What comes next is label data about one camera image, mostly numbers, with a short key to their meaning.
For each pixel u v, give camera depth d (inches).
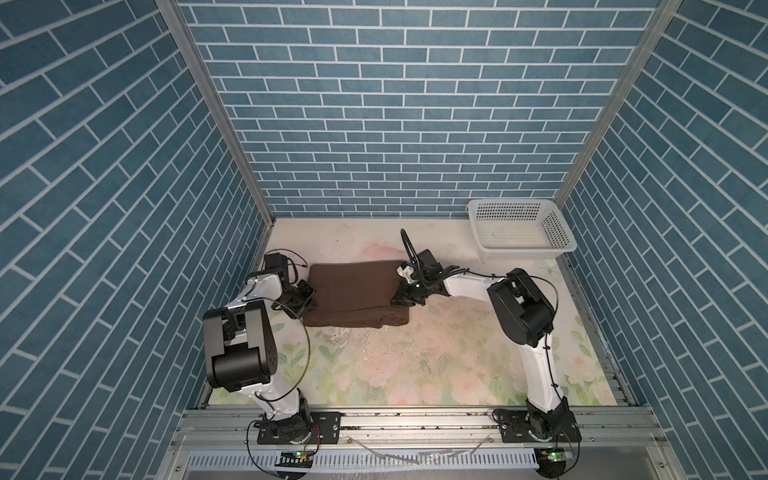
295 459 28.4
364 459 27.8
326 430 29.1
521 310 21.8
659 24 28.5
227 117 35.7
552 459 28.2
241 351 18.2
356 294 36.8
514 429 29.0
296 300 31.2
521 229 46.8
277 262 30.2
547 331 22.4
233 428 29.7
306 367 33.3
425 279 31.6
